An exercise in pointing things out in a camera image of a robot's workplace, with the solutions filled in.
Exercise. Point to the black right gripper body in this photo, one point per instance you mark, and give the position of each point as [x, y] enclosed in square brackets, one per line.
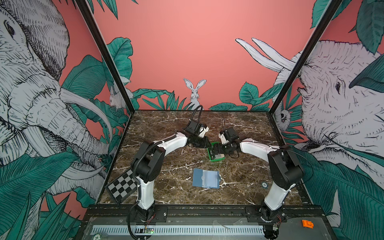
[227, 148]

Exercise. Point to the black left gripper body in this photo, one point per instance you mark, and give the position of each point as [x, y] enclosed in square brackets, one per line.
[200, 142]

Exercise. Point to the green plastic card tray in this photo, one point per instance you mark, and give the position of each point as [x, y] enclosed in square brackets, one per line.
[215, 146]

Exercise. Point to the blue leather card holder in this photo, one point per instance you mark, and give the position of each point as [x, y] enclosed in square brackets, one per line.
[206, 179]

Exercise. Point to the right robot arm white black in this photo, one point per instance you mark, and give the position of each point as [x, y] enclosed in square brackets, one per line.
[285, 167]

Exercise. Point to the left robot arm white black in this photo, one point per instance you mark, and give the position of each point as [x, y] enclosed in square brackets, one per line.
[149, 160]

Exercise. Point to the black white checkerboard plate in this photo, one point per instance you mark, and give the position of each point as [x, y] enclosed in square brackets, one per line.
[122, 187]

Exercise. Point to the orange connector clip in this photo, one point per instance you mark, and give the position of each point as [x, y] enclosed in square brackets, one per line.
[307, 224]

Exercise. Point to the green lit circuit board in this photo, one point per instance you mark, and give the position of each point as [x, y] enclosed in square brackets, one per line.
[149, 230]

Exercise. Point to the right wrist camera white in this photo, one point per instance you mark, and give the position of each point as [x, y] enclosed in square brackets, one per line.
[223, 139]

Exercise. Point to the black left frame post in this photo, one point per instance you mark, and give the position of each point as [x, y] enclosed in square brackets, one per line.
[98, 38]

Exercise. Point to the black frame post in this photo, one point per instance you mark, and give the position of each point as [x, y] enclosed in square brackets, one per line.
[98, 38]
[324, 21]

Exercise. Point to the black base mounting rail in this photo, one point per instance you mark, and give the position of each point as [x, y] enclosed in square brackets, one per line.
[162, 213]

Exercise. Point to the white slotted cable duct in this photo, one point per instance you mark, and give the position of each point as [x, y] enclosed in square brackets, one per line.
[173, 230]

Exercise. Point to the black right frame post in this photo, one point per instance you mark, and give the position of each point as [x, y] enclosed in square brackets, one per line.
[324, 21]

